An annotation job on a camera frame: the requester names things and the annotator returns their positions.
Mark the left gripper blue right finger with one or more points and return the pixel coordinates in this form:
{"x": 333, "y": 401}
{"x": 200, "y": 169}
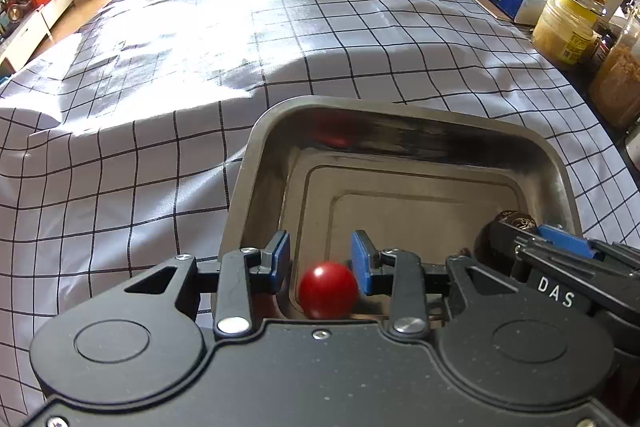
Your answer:
{"x": 373, "y": 270}

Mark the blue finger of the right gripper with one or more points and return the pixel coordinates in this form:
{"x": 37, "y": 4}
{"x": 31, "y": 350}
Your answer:
{"x": 564, "y": 240}

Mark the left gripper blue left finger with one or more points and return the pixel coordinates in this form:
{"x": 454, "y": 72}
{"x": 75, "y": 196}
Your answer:
{"x": 268, "y": 267}

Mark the red tomato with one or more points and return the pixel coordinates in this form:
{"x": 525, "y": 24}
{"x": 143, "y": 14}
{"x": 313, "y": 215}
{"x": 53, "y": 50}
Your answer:
{"x": 328, "y": 291}

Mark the stainless steel tray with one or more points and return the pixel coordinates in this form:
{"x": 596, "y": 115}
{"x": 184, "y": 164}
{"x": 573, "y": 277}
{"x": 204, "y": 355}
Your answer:
{"x": 413, "y": 178}

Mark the glass clip-top jar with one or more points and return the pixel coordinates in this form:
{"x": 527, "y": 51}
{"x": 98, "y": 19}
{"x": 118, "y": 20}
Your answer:
{"x": 615, "y": 90}

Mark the yellow lidded jar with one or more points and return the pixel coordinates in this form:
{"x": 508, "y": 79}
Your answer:
{"x": 565, "y": 30}

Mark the checkered white tablecloth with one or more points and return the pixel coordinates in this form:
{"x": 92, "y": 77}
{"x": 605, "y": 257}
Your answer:
{"x": 120, "y": 145}

